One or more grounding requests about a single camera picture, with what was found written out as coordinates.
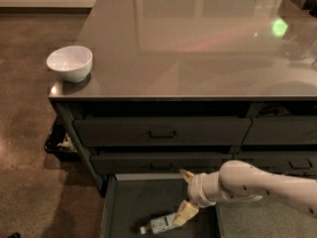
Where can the open bottom left drawer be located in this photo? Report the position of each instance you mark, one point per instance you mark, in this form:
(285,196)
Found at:
(130,204)

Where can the dark grey drawer cabinet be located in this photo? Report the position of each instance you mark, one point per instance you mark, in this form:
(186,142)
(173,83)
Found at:
(192,58)

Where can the white ceramic bowl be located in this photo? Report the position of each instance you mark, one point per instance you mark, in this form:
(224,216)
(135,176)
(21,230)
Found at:
(72,63)

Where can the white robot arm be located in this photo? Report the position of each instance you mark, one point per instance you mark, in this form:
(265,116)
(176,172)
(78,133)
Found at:
(237,181)

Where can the middle right drawer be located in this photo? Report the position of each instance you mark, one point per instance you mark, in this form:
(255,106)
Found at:
(281,162)

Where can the clear plastic water bottle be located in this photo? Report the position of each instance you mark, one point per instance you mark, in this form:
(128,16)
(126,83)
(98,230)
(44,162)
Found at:
(159,225)

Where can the top right drawer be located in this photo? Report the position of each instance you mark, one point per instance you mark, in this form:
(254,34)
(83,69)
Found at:
(292,130)

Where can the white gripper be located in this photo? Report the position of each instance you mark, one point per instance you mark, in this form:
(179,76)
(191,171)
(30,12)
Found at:
(195,188)

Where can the black bin beside cabinet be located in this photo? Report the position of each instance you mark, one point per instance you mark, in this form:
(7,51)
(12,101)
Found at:
(59,144)

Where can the middle left drawer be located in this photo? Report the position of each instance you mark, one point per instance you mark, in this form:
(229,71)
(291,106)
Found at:
(157,163)

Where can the top left drawer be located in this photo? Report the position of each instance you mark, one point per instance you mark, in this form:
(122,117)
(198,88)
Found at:
(161,131)

